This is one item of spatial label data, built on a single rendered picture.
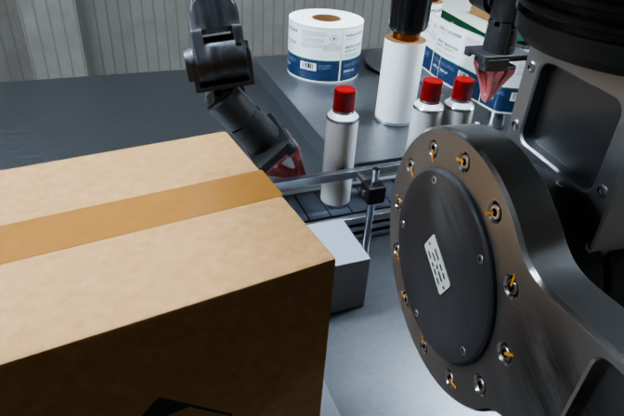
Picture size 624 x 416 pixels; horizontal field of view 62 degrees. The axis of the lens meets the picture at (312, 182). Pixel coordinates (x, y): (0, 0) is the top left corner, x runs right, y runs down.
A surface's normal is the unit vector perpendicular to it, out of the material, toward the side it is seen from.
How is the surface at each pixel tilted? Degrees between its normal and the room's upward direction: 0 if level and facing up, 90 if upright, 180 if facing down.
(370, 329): 0
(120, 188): 0
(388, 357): 0
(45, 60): 90
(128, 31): 90
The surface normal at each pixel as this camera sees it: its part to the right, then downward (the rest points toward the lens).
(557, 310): -0.97, 0.07
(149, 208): 0.05, -0.85
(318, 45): -0.22, 0.50
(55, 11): 0.24, 0.52
